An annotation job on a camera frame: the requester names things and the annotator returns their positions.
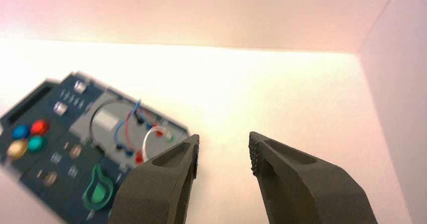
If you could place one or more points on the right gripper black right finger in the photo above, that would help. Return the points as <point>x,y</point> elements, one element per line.
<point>307,195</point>

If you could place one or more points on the teal round push button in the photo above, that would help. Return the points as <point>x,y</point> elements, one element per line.
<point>36,144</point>

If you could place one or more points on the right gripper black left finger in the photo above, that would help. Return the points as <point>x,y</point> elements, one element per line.
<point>156,192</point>

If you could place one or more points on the white square key switch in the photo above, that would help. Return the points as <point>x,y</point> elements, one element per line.
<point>80,86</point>
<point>60,108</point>

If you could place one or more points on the green rotary knob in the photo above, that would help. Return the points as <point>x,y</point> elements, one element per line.
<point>97,191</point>

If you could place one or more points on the grey display screen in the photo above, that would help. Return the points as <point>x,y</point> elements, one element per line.
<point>106,120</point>

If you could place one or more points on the blue round push button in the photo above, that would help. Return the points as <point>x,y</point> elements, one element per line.
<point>21,131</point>

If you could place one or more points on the red round push button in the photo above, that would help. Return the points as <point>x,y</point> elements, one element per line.
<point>40,127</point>

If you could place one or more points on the yellow round push button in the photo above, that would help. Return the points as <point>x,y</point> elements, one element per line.
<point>17,149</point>

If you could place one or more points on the metal toggle switch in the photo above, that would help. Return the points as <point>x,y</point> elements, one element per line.
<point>50,179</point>
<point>75,151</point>

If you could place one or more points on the red banana plug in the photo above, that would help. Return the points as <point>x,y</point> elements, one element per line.
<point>139,157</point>

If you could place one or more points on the blue grey control box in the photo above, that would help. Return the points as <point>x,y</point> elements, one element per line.
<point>66,132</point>

